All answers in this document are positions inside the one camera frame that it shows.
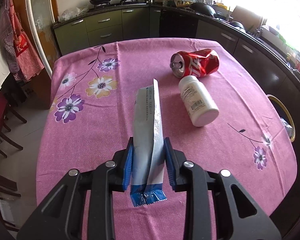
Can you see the crushed red soda can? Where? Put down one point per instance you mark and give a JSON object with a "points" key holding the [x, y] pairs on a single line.
{"points": [[197, 63]]}

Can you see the white pill bottle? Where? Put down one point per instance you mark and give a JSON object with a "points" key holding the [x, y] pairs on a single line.
{"points": [[199, 104]]}

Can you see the white blue snack packet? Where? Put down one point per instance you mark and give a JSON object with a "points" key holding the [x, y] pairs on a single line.
{"points": [[148, 152]]}

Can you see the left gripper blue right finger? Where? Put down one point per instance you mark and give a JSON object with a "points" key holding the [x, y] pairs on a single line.
{"points": [[169, 158]]}

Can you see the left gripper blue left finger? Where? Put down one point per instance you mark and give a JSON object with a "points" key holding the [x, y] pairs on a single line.
{"points": [[127, 168]]}

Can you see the dark red wooden chair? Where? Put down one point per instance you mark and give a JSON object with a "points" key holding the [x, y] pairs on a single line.
{"points": [[5, 108]]}

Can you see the red checkered apron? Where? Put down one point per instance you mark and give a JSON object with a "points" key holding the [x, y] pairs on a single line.
{"points": [[23, 61]]}

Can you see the yellow rimmed trash bin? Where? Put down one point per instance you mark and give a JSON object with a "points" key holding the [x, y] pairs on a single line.
{"points": [[284, 115]]}

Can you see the pink floral tablecloth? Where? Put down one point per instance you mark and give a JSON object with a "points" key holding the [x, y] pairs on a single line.
{"points": [[230, 174]]}

